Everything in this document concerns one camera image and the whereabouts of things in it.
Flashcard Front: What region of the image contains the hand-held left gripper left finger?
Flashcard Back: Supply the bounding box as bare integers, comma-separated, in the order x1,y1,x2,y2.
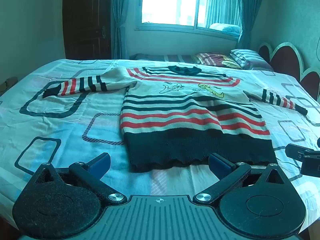
29,152,127,204

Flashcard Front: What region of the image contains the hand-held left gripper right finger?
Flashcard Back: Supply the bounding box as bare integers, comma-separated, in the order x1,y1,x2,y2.
194,152,292,204

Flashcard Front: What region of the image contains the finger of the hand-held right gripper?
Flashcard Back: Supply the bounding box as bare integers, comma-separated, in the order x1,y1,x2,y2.
285,143,315,161
301,154,320,177

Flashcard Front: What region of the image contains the striped knit sweater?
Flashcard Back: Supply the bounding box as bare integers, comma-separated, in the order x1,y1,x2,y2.
42,65,308,173

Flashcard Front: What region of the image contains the scalloped red headboard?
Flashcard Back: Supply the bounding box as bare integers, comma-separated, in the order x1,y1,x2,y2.
258,42,320,100

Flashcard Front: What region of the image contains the striped pillow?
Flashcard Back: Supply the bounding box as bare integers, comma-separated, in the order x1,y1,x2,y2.
230,49,274,71

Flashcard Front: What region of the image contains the red printed pillow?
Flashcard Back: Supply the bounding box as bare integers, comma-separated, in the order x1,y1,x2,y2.
192,52,242,68

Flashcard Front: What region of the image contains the folded quilt on windowsill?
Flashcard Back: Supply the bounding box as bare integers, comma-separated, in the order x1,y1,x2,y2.
209,22,242,33

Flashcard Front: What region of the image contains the teal curtain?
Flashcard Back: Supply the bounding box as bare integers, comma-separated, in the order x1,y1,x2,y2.
110,0,144,59
236,0,267,52

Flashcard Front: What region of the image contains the dark wooden door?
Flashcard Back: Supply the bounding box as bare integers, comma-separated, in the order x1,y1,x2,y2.
62,0,113,60

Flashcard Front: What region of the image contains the sheer window curtain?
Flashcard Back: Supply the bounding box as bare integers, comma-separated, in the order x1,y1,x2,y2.
205,0,240,28

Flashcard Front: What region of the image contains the window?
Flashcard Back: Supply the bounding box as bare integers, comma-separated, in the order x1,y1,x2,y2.
135,0,244,39

